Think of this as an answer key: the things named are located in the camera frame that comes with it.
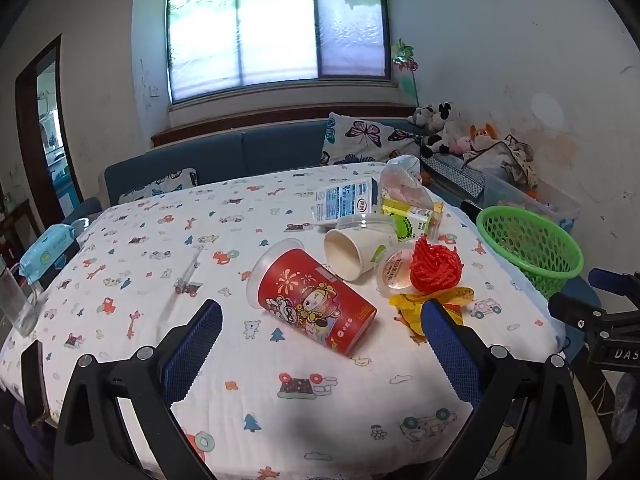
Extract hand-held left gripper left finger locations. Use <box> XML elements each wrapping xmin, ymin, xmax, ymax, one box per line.
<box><xmin>52</xmin><ymin>299</ymin><xmax>223</xmax><ymax>480</ymax></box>

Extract green plastic basket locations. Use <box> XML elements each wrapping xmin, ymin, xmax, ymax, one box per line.
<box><xmin>476</xmin><ymin>205</ymin><xmax>585</xmax><ymax>301</ymax></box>

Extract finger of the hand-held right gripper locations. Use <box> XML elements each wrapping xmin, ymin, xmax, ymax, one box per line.
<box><xmin>547</xmin><ymin>291</ymin><xmax>610</xmax><ymax>335</ymax></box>
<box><xmin>587</xmin><ymin>267</ymin><xmax>640</xmax><ymax>307</ymax></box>

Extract red printed paper cup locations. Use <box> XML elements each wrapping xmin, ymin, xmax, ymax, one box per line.
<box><xmin>246</xmin><ymin>239</ymin><xmax>378</xmax><ymax>358</ymax></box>

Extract clear bottle yellow-green label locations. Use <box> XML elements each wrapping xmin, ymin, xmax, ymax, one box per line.
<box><xmin>380</xmin><ymin>195</ymin><xmax>436</xmax><ymax>241</ymax></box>

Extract small butterfly pillow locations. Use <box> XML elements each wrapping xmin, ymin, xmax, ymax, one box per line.
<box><xmin>117</xmin><ymin>167</ymin><xmax>198</xmax><ymax>206</ymax></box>

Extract white paper cup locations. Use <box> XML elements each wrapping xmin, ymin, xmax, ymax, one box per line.
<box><xmin>323</xmin><ymin>220</ymin><xmax>398</xmax><ymax>282</ymax></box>

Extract blue patterned folded mat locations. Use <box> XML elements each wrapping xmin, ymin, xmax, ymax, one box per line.
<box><xmin>422</xmin><ymin>154</ymin><xmax>486</xmax><ymax>198</ymax></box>

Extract black and white cow plush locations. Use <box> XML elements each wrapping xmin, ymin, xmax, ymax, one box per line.
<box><xmin>419</xmin><ymin>101</ymin><xmax>468</xmax><ymax>158</ymax></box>

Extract clear glass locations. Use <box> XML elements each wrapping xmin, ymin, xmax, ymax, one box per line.
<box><xmin>0</xmin><ymin>255</ymin><xmax>41</xmax><ymax>338</ymax></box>

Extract large butterfly pillow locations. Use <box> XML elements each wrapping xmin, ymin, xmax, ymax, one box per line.
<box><xmin>320</xmin><ymin>112</ymin><xmax>426</xmax><ymax>167</ymax></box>

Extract orange fox plush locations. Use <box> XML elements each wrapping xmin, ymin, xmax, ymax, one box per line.
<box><xmin>467</xmin><ymin>122</ymin><xmax>501</xmax><ymax>153</ymax></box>

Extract window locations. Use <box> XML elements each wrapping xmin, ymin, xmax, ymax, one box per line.
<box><xmin>165</xmin><ymin>0</ymin><xmax>392</xmax><ymax>106</ymax></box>

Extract blue sofa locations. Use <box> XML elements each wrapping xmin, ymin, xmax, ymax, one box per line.
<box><xmin>64</xmin><ymin>117</ymin><xmax>601</xmax><ymax>356</ymax></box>

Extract brown door frame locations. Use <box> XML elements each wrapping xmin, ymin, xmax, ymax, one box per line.
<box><xmin>14</xmin><ymin>34</ymin><xmax>86</xmax><ymax>211</ymax></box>

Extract yellow wrapper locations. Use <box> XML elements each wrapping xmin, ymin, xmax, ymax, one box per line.
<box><xmin>389</xmin><ymin>286</ymin><xmax>476</xmax><ymax>337</ymax></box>

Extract wooden window ledge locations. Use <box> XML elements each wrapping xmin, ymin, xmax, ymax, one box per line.
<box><xmin>151</xmin><ymin>105</ymin><xmax>418</xmax><ymax>150</ymax></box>

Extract blue wet wipes pack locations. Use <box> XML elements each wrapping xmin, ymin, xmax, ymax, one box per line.
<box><xmin>27</xmin><ymin>224</ymin><xmax>77</xmax><ymax>268</ymax></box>

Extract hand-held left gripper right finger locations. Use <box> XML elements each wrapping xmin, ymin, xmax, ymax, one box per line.
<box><xmin>420</xmin><ymin>297</ymin><xmax>588</xmax><ymax>480</ymax></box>

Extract clear storage box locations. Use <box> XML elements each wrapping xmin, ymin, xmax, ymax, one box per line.
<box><xmin>480</xmin><ymin>170</ymin><xmax>583</xmax><ymax>233</ymax></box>

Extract grey raccoon plush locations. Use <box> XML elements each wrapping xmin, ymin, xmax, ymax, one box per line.
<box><xmin>406</xmin><ymin>105</ymin><xmax>436</xmax><ymax>128</ymax></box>

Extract blue and white milk carton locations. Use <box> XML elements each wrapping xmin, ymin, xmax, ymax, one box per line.
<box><xmin>311</xmin><ymin>177</ymin><xmax>381</xmax><ymax>226</ymax></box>

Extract clear plastic bag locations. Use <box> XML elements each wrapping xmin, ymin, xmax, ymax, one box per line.
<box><xmin>379</xmin><ymin>155</ymin><xmax>436</xmax><ymax>208</ymax></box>

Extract colourful pinwheel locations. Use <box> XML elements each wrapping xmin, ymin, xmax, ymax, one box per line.
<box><xmin>391</xmin><ymin>39</ymin><xmax>421</xmax><ymax>106</ymax></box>

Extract black device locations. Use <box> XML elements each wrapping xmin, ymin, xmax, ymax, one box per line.
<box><xmin>459</xmin><ymin>199</ymin><xmax>496</xmax><ymax>228</ymax></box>

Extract clear jelly cup orange label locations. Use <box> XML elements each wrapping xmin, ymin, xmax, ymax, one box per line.
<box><xmin>375</xmin><ymin>246</ymin><xmax>418</xmax><ymax>297</ymax></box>

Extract person's right hand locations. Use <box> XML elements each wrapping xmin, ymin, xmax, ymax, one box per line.
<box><xmin>612</xmin><ymin>375</ymin><xmax>640</xmax><ymax>431</ymax></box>

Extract beige cloth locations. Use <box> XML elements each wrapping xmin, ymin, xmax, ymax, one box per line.
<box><xmin>462</xmin><ymin>135</ymin><xmax>540</xmax><ymax>191</ymax></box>

